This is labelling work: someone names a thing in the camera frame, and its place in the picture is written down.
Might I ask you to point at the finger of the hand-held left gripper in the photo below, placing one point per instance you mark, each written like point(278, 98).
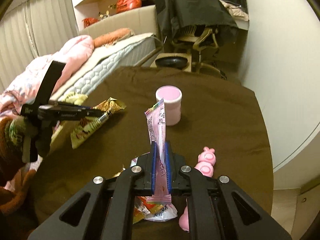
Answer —
point(95, 111)

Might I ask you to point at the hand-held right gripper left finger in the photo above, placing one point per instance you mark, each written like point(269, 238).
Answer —
point(153, 170)

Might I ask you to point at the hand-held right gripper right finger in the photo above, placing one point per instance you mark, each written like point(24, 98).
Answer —
point(168, 170)

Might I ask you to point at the green-gold snack packet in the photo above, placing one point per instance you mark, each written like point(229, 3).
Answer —
point(82, 132)

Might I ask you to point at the pink stick wrapper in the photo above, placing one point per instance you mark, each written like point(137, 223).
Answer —
point(157, 120)

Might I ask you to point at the green patterned cloth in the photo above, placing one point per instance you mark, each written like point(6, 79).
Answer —
point(17, 132)

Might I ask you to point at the pink pig toy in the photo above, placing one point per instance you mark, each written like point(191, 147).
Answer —
point(206, 160)

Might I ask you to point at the grey quilted mattress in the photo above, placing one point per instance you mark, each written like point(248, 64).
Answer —
point(100, 67)

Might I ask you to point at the pink and white cup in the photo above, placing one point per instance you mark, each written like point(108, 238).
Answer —
point(172, 110)

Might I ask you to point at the pink printed quilt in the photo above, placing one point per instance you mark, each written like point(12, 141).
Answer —
point(72, 50)

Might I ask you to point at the brown tablecloth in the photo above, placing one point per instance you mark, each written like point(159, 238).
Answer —
point(225, 120)

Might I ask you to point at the orange plush pillow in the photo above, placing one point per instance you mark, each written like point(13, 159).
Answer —
point(112, 36)

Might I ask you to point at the white pleated curtain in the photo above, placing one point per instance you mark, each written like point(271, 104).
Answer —
point(50, 25)

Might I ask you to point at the orange fleece clothing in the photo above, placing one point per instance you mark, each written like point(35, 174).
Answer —
point(15, 195)

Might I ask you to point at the small red plastic bag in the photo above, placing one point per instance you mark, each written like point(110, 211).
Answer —
point(90, 21)

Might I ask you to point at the black round object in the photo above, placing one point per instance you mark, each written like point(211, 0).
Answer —
point(171, 62)

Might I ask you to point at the small gold figurine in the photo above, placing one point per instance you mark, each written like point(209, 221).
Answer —
point(103, 15)

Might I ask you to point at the beige low stand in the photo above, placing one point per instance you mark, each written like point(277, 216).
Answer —
point(175, 55)

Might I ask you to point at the beige bed headboard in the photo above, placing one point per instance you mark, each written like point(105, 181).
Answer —
point(140, 17)

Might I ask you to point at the large red plastic bag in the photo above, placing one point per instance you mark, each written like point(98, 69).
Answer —
point(127, 2)

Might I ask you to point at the beige office chair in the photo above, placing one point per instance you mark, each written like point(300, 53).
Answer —
point(205, 38)

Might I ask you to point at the dark cloth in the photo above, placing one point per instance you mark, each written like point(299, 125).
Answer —
point(195, 5)

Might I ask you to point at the beige cloth pile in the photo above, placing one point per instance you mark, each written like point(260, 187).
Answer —
point(237, 13)

